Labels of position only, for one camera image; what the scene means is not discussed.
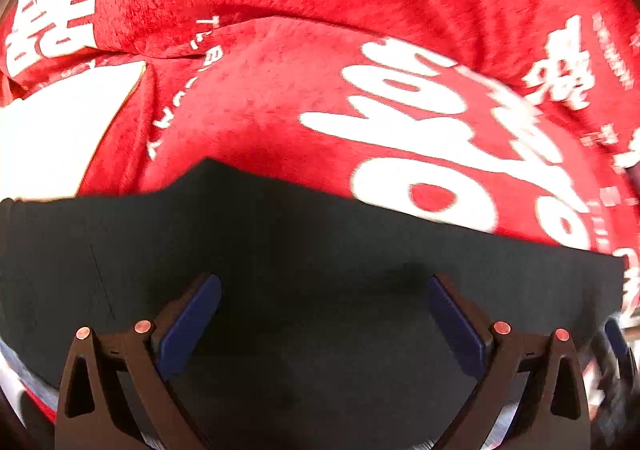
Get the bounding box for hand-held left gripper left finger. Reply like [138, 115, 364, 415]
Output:
[54, 273, 223, 450]

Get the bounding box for black pants with grey lining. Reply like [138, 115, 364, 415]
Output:
[0, 157, 626, 450]

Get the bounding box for red printed blanket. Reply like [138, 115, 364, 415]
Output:
[0, 0, 640, 431]

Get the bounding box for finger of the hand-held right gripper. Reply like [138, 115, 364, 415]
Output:
[590, 317, 636, 381]

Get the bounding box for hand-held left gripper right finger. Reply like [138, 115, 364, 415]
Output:
[427, 274, 593, 450]

